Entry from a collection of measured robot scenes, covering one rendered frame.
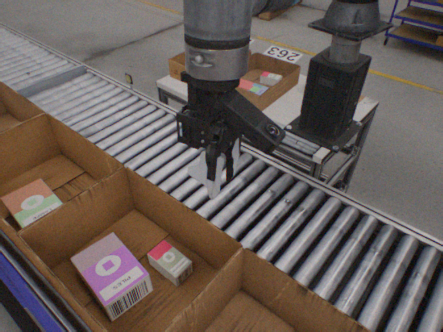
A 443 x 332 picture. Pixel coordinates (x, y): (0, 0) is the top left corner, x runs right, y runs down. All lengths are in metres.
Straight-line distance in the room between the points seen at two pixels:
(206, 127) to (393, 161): 2.37
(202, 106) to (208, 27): 0.13
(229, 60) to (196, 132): 0.13
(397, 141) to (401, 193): 0.58
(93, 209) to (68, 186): 0.25
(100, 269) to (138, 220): 0.21
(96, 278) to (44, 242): 0.16
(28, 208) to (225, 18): 0.77
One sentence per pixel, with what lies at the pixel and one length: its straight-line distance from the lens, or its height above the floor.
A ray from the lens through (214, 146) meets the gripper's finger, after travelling 0.52.
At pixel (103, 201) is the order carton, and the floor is 0.98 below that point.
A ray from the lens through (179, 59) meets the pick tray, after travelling 2.01.
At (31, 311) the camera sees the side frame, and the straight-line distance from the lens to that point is 0.91.
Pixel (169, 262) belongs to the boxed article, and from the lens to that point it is 0.86.
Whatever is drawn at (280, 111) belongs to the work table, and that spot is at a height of 0.75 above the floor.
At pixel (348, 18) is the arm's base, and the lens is 1.33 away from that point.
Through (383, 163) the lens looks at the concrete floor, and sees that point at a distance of 2.76.
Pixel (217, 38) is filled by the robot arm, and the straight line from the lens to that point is 0.46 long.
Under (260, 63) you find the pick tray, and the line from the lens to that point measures 2.03.
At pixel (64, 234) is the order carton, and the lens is 0.93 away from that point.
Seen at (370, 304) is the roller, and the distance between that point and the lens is 1.08.
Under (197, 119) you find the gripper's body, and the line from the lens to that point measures 0.52.
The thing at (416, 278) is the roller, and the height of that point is 0.75.
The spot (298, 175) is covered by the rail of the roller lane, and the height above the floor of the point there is 0.74.
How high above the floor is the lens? 1.64
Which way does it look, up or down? 42 degrees down
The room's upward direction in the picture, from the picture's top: straight up
